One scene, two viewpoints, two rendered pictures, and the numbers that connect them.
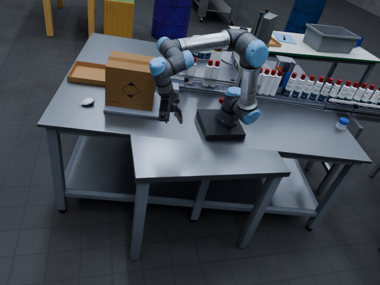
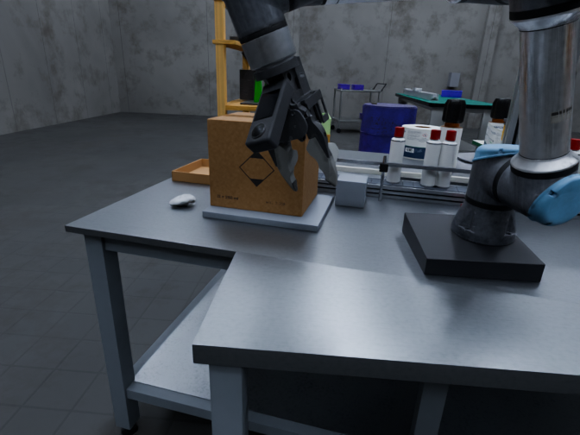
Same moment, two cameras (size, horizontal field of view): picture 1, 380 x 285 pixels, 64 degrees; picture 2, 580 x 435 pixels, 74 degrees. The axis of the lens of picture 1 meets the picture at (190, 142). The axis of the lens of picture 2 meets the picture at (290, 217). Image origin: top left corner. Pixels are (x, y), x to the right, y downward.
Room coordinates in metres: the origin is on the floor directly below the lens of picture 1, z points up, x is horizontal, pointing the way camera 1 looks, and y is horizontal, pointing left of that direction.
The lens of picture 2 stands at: (0.65, -0.13, 1.26)
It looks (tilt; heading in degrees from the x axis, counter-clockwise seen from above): 21 degrees down; 24
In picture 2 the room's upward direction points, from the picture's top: 2 degrees clockwise
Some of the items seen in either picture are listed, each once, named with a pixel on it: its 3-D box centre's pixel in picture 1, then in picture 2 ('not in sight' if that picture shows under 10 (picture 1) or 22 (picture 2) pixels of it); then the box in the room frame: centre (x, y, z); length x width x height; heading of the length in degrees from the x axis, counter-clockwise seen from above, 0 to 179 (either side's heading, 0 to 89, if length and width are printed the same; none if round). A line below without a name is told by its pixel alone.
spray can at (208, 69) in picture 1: (208, 73); (431, 158); (2.12, -0.02, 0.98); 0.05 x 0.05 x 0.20
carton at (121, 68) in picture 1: (132, 81); (267, 160); (1.74, 0.45, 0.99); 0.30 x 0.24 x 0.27; 100
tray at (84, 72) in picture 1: (93, 73); (219, 172); (1.97, 0.80, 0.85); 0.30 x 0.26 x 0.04; 100
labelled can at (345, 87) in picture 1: (342, 93); not in sight; (2.32, -1.10, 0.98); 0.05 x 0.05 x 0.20
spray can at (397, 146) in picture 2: (191, 70); (396, 154); (2.10, 0.11, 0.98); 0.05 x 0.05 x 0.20
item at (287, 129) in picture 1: (207, 86); (432, 194); (2.22, -0.04, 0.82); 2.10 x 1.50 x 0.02; 100
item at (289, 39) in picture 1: (284, 38); not in sight; (4.07, -0.89, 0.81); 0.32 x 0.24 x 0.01; 7
